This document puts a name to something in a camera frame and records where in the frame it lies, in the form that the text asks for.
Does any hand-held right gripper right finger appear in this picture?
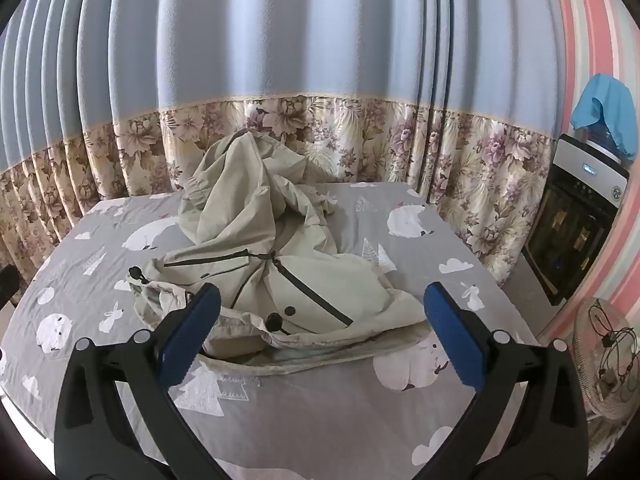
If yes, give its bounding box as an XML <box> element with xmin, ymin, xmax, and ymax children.
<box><xmin>410</xmin><ymin>281</ymin><xmax>590</xmax><ymax>480</ymax></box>

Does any blue cloth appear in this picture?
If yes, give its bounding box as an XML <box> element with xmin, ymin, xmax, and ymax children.
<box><xmin>571</xmin><ymin>73</ymin><xmax>640</xmax><ymax>162</ymax></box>

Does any grey animal print bed sheet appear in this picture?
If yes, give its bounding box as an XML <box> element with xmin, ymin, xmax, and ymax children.
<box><xmin>0</xmin><ymin>182</ymin><xmax>543</xmax><ymax>480</ymax></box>

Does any beige hooded jacket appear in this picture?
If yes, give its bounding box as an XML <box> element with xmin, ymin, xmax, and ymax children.
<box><xmin>127</xmin><ymin>129</ymin><xmax>431</xmax><ymax>377</ymax></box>

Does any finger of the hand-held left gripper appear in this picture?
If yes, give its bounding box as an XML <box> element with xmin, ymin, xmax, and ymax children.
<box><xmin>0</xmin><ymin>265</ymin><xmax>20</xmax><ymax>313</ymax></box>

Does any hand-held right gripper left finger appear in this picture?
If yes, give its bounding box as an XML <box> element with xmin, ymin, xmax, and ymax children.
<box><xmin>55</xmin><ymin>282</ymin><xmax>236</xmax><ymax>480</ymax></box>

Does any electric fan with wire guard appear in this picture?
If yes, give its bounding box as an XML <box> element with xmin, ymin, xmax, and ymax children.
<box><xmin>571</xmin><ymin>297</ymin><xmax>640</xmax><ymax>417</ymax></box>

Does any floral bedsheet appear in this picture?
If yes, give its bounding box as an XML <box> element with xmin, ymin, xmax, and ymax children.
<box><xmin>0</xmin><ymin>0</ymin><xmax>563</xmax><ymax>306</ymax></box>

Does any water dispenser black cabinet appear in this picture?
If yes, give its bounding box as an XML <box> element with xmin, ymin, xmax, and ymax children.
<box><xmin>521</xmin><ymin>132</ymin><xmax>631</xmax><ymax>307</ymax></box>

